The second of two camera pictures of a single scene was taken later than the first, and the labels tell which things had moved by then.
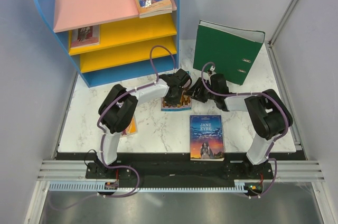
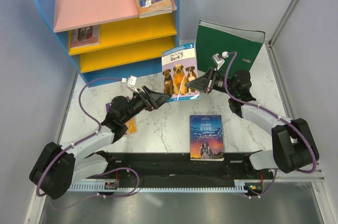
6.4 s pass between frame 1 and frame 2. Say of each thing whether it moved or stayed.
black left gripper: moved
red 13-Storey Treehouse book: stayed
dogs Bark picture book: moved
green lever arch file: stayed
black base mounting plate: stayed
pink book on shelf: stayed
